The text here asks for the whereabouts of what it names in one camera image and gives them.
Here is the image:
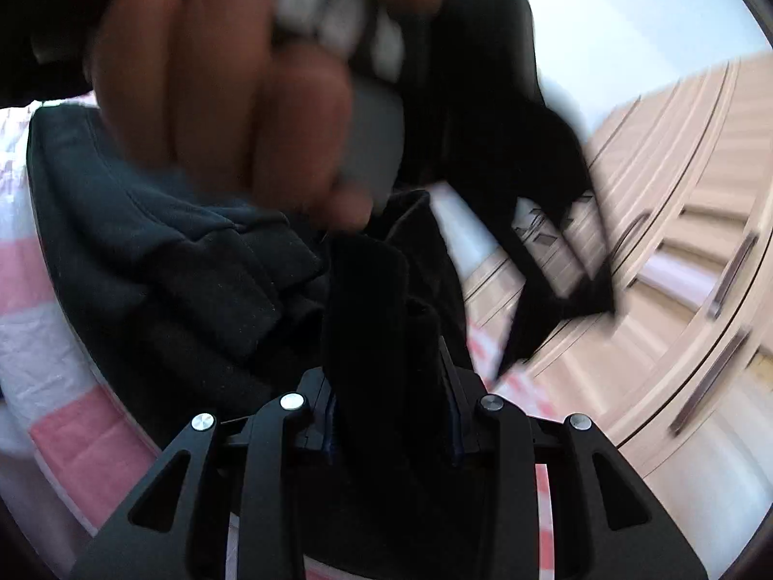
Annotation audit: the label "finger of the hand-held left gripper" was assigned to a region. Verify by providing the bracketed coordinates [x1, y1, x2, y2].
[495, 196, 618, 383]

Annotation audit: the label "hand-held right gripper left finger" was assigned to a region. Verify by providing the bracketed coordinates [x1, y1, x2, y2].
[71, 368, 334, 580]

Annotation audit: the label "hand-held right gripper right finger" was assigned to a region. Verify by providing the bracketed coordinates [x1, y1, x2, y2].
[445, 368, 709, 580]

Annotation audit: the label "black pants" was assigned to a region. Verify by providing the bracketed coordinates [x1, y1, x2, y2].
[27, 102, 475, 472]

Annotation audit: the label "person's left hand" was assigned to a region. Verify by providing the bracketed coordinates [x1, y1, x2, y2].
[90, 0, 455, 232]

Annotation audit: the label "beige wooden wardrobe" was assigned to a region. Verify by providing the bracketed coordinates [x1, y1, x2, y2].
[459, 54, 773, 496]

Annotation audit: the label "bed with pink checked sheet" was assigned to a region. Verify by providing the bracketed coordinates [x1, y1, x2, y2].
[0, 90, 557, 580]

